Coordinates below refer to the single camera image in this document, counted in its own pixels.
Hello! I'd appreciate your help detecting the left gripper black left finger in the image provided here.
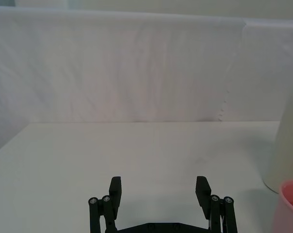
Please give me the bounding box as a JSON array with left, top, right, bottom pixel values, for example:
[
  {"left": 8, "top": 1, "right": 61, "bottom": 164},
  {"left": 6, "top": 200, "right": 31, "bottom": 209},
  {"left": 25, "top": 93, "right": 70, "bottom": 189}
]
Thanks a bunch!
[{"left": 88, "top": 176, "right": 123, "bottom": 233}]

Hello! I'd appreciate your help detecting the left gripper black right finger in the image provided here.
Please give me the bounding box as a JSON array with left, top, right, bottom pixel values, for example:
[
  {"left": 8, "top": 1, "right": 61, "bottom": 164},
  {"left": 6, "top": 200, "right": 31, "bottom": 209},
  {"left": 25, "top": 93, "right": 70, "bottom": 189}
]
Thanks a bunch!
[{"left": 195, "top": 176, "right": 238, "bottom": 233}]

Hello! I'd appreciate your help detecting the cream vacuum bottle steel neck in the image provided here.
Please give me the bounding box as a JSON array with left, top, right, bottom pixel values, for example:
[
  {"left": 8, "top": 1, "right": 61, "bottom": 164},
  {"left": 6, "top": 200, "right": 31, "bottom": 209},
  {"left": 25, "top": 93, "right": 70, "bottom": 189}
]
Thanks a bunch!
[{"left": 262, "top": 48, "right": 293, "bottom": 195}]

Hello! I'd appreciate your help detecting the white table cloth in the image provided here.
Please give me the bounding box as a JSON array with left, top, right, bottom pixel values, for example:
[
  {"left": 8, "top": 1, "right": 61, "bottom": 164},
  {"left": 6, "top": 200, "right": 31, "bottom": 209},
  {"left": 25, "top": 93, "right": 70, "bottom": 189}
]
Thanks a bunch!
[{"left": 0, "top": 120, "right": 293, "bottom": 233}]

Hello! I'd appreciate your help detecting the pink plastic cup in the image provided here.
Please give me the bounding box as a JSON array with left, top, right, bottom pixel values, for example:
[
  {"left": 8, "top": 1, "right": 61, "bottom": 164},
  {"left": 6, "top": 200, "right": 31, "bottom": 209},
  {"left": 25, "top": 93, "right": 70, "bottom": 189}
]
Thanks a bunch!
[{"left": 272, "top": 180, "right": 293, "bottom": 233}]

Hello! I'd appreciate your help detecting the white curtain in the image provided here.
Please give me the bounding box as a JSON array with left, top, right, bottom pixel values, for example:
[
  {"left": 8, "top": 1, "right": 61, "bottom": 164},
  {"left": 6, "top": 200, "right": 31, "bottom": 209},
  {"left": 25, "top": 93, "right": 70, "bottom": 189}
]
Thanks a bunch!
[{"left": 0, "top": 0, "right": 293, "bottom": 157}]

